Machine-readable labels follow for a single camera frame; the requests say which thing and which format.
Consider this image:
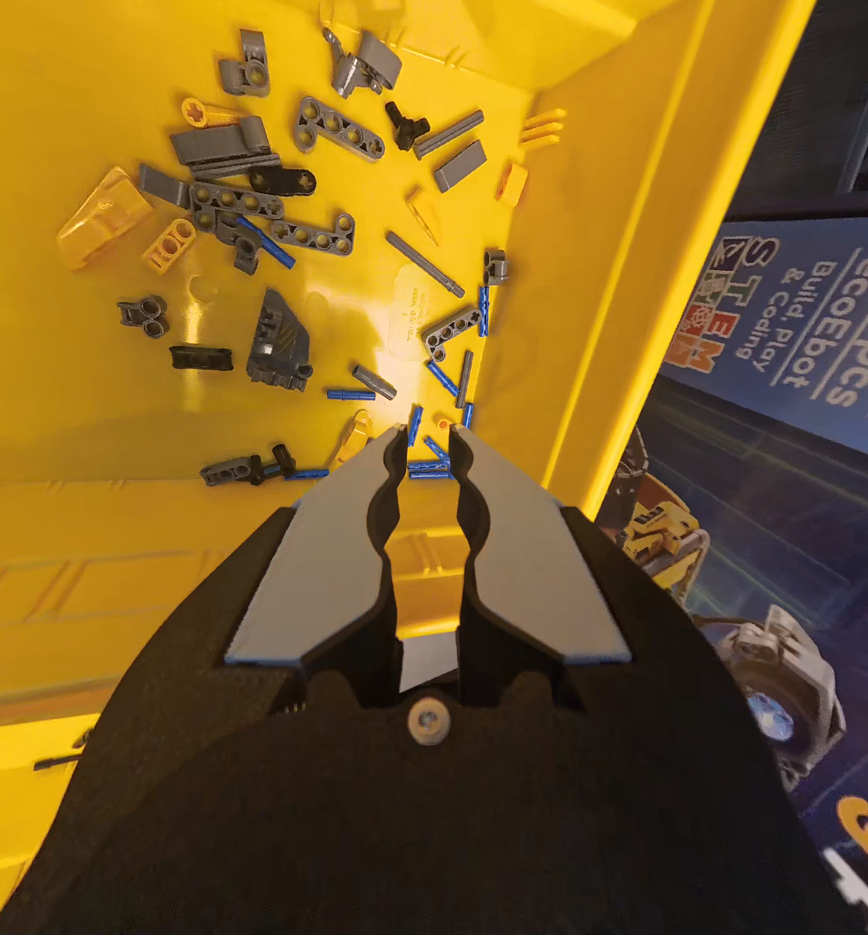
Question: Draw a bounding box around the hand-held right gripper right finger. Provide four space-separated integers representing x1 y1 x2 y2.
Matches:
446 424 636 691

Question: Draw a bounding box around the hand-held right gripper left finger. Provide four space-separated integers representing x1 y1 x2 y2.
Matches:
224 424 408 688

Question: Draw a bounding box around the large yellow bin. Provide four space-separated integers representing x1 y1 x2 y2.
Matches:
0 0 817 731

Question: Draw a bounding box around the blue printed cardboard box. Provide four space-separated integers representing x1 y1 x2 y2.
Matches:
595 212 868 935

